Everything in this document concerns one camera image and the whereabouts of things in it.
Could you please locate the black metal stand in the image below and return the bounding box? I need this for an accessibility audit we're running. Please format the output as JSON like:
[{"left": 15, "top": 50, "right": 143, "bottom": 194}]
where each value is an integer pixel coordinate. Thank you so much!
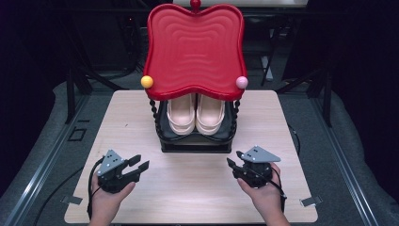
[
  {"left": 63, "top": 62, "right": 130, "bottom": 125},
  {"left": 275, "top": 60, "right": 334, "bottom": 128}
]

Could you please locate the black floor cable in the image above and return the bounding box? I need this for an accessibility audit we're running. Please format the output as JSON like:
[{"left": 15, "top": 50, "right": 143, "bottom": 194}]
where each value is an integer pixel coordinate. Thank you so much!
[{"left": 32, "top": 165, "right": 85, "bottom": 226}]

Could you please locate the person's right hand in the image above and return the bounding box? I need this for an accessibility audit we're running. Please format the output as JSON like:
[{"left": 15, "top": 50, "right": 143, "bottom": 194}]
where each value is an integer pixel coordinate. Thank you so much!
[{"left": 236, "top": 162, "right": 285, "bottom": 220}]

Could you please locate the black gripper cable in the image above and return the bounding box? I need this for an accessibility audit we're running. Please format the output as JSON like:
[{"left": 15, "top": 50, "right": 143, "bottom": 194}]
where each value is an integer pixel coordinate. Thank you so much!
[
  {"left": 87, "top": 156, "right": 105, "bottom": 220},
  {"left": 247, "top": 166, "right": 287, "bottom": 214}
]

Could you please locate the red-topped black shoe rack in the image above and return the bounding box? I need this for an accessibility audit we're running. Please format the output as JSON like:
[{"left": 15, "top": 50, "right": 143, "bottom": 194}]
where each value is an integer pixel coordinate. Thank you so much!
[{"left": 140, "top": 0, "right": 249, "bottom": 154}]

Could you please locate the metal floor rail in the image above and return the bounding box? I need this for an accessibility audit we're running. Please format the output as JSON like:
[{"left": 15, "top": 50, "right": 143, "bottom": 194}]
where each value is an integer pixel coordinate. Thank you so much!
[
  {"left": 309, "top": 93, "right": 382, "bottom": 226},
  {"left": 0, "top": 93, "right": 92, "bottom": 226}
]

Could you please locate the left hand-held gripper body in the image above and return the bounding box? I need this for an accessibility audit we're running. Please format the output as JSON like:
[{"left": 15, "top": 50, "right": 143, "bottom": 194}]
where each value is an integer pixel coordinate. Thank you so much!
[{"left": 95, "top": 149, "right": 141, "bottom": 194}]

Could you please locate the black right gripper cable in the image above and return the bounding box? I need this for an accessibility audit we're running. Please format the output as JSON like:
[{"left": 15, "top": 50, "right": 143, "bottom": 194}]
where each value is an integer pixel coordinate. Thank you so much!
[{"left": 247, "top": 166, "right": 287, "bottom": 214}]

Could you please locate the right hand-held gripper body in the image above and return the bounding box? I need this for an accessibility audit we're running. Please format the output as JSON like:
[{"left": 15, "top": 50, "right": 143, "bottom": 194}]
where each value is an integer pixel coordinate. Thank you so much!
[{"left": 233, "top": 145, "right": 282, "bottom": 189}]

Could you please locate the black table edge cable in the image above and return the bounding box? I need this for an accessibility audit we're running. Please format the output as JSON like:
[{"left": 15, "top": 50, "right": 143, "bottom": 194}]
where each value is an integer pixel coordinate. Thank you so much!
[{"left": 286, "top": 123, "right": 302, "bottom": 158}]

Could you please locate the cream clog shoe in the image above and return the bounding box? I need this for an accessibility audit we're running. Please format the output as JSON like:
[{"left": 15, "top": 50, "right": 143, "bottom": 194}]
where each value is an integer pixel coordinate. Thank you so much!
[
  {"left": 195, "top": 93, "right": 226, "bottom": 137},
  {"left": 166, "top": 93, "right": 197, "bottom": 137}
]

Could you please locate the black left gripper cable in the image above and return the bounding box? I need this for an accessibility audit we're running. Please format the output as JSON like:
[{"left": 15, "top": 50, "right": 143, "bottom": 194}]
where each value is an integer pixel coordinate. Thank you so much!
[{"left": 87, "top": 156, "right": 105, "bottom": 220}]

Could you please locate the metal table clip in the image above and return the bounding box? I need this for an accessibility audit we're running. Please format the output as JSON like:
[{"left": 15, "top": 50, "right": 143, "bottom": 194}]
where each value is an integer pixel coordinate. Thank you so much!
[
  {"left": 299, "top": 195, "right": 324, "bottom": 208},
  {"left": 60, "top": 194, "right": 84, "bottom": 206}
]

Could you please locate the person's left hand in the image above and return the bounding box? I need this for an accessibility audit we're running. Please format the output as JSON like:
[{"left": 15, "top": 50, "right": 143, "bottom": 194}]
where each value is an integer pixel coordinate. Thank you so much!
[{"left": 89, "top": 180, "right": 136, "bottom": 219}]

